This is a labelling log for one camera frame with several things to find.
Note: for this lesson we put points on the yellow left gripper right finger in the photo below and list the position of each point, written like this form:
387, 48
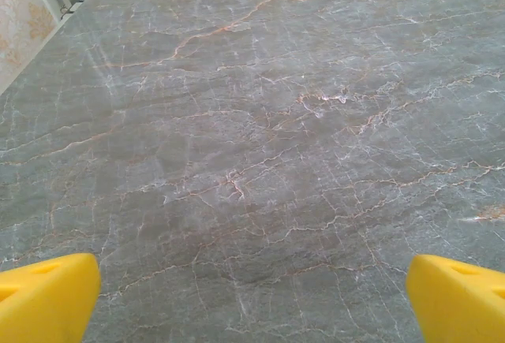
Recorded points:
457, 303

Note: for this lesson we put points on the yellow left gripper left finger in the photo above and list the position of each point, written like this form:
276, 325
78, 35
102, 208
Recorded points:
47, 299

